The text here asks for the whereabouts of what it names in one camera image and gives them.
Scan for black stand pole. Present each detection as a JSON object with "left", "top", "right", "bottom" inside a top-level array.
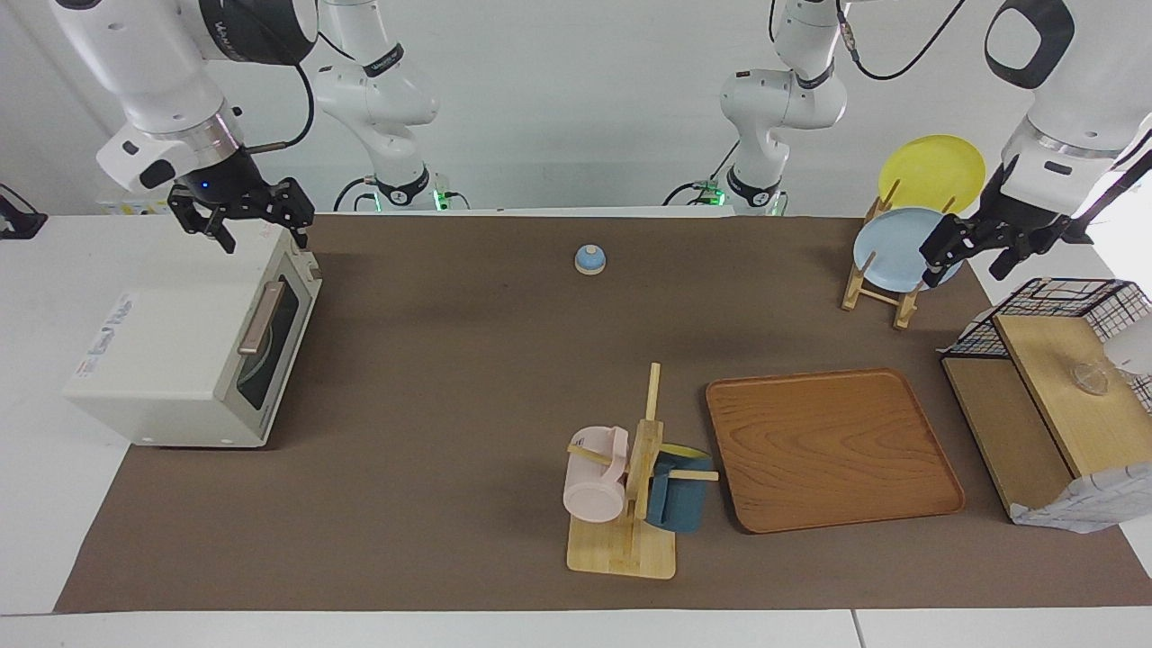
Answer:
[{"left": 1065, "top": 148, "right": 1152, "bottom": 246}]

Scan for black base cable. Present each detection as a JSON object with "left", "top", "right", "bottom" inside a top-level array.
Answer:
[
  {"left": 663, "top": 141, "right": 741, "bottom": 207},
  {"left": 333, "top": 176, "right": 377, "bottom": 213}
]

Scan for wooden mug rack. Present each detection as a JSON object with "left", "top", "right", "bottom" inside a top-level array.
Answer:
[{"left": 566, "top": 363, "right": 721, "bottom": 581}]

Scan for brown table mat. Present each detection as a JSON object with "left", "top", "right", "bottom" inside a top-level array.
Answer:
[{"left": 54, "top": 214, "right": 1152, "bottom": 614}]

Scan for clear glass cup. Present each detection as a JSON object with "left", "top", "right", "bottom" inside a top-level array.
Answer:
[{"left": 1069, "top": 360, "right": 1113, "bottom": 397}]

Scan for light blue plate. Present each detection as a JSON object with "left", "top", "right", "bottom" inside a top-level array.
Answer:
[{"left": 852, "top": 208, "right": 966, "bottom": 293}]

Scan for white toaster oven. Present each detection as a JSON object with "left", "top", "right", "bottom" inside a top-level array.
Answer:
[{"left": 62, "top": 214, "right": 322, "bottom": 449}]

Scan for white checkered cloth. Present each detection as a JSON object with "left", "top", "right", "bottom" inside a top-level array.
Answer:
[{"left": 1008, "top": 463, "right": 1152, "bottom": 536}]

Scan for brown wooden tray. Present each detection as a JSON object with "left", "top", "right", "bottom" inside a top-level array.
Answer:
[{"left": 705, "top": 367, "right": 966, "bottom": 535}]

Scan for pink mug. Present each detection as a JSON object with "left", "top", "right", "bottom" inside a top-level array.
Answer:
[{"left": 562, "top": 427, "right": 631, "bottom": 524}]

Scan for white box with yellow labels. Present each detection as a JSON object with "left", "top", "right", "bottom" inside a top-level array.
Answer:
[{"left": 97, "top": 192, "right": 181, "bottom": 217}]

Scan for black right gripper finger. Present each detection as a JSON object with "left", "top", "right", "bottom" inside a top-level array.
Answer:
[
  {"left": 171, "top": 200, "right": 238, "bottom": 256},
  {"left": 261, "top": 178, "right": 316, "bottom": 250}
]

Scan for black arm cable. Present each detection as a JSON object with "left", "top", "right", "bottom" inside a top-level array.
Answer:
[
  {"left": 837, "top": 0, "right": 969, "bottom": 82},
  {"left": 243, "top": 52, "right": 317, "bottom": 154}
]

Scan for light wooden board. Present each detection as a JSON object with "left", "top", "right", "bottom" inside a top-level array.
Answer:
[{"left": 993, "top": 313, "right": 1152, "bottom": 479}]

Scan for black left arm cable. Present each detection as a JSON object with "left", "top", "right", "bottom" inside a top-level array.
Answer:
[{"left": 837, "top": 0, "right": 969, "bottom": 82}]

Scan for black wire basket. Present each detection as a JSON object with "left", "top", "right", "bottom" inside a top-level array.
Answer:
[{"left": 940, "top": 277, "right": 1152, "bottom": 415}]

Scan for yellow plate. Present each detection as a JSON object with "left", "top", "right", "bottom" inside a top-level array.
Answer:
[{"left": 877, "top": 135, "right": 987, "bottom": 217}]

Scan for black clamp mount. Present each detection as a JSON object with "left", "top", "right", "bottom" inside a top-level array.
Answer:
[{"left": 0, "top": 184, "right": 48, "bottom": 240}]

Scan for dark blue mug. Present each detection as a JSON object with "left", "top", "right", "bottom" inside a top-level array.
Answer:
[{"left": 645, "top": 445, "right": 715, "bottom": 534}]

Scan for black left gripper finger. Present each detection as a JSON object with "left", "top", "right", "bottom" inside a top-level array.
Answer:
[
  {"left": 989, "top": 241, "right": 1042, "bottom": 279},
  {"left": 919, "top": 219, "right": 969, "bottom": 287}
]

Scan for wooden plate rack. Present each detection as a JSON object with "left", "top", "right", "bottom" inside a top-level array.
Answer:
[{"left": 841, "top": 178, "right": 959, "bottom": 331}]

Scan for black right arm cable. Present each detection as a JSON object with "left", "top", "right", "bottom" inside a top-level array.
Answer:
[{"left": 243, "top": 52, "right": 317, "bottom": 154}]

